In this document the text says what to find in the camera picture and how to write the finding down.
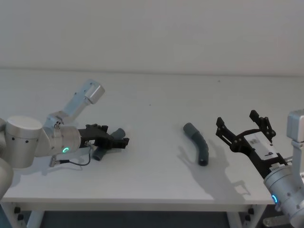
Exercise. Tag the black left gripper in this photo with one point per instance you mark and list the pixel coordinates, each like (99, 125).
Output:
(91, 139)

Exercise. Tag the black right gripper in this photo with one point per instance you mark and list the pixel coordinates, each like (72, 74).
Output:
(259, 152)

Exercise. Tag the short grey plastic pipe fitting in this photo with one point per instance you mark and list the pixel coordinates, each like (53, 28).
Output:
(118, 133)

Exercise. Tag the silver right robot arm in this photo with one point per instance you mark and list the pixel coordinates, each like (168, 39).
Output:
(285, 190)

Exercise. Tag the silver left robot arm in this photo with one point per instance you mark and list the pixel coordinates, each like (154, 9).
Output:
(22, 142)

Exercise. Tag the curved grey plastic pipe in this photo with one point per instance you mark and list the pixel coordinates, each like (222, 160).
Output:
(200, 147)

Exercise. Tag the white metal table frame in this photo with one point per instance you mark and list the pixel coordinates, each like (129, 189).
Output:
(142, 206)

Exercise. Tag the grey metal base plate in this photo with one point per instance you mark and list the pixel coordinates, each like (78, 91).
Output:
(275, 221)

